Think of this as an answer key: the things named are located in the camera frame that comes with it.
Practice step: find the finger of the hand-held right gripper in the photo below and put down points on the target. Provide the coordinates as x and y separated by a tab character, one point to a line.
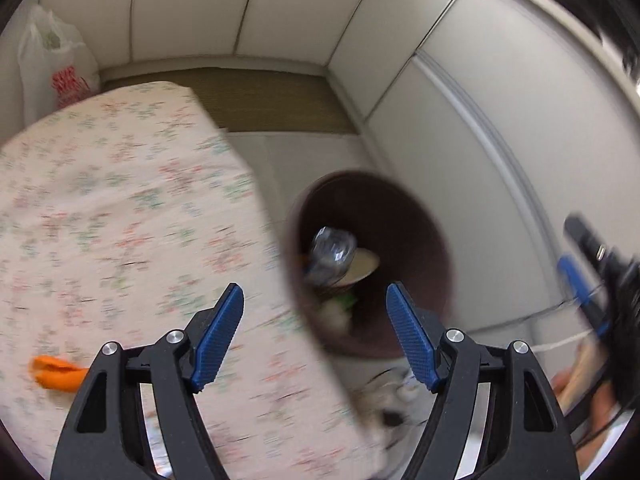
582	232
575	280

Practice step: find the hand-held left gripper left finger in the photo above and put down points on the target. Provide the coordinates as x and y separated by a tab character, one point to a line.
220	340

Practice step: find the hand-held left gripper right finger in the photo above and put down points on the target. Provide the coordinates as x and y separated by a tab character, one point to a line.
412	340

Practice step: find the green snack wrapper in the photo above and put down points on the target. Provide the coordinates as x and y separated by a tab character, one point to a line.
348	300

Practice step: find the white tissue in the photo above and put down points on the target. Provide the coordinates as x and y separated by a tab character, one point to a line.
332	316

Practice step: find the red instant noodle cup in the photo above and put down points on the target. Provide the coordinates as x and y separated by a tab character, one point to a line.
362	265

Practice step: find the clear crushed plastic bottle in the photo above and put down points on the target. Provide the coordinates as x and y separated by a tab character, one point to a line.
332	252

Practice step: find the brown trash bin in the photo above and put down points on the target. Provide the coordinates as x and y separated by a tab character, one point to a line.
400	220

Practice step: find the orange peel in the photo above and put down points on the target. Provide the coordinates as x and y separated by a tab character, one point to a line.
55	372

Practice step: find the person's right hand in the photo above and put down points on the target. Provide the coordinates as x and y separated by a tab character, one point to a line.
592	410

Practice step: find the white black object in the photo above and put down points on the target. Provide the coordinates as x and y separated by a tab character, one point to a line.
385	395

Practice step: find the white sliding cabinet door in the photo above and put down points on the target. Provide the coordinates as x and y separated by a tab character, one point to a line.
490	160

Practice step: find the floral tablecloth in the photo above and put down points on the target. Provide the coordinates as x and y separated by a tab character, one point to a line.
125	220

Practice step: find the olive green floor mat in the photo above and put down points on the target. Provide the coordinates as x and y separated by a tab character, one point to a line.
260	100

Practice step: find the white red-print plastic bag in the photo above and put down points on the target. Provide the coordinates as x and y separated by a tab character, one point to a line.
55	70

